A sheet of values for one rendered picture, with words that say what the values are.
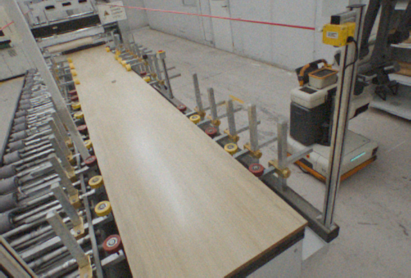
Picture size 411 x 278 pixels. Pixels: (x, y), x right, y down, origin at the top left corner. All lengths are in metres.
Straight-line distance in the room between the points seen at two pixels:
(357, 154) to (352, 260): 0.91
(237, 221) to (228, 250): 0.14
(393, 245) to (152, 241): 1.76
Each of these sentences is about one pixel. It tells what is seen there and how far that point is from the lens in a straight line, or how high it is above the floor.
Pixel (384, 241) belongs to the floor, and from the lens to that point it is 2.43.
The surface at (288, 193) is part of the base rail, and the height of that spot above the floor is 0.70.
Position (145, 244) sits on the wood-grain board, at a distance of 1.26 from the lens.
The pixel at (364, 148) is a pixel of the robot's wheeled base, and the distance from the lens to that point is 2.76.
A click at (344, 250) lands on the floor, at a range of 2.30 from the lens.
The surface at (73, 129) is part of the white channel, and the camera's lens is 1.92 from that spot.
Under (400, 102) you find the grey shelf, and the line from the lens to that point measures 3.95.
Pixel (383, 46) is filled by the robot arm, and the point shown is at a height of 1.31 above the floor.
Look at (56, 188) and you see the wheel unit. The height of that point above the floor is 1.10.
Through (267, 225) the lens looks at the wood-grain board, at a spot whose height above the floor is 0.90.
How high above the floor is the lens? 1.86
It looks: 31 degrees down
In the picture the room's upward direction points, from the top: 11 degrees counter-clockwise
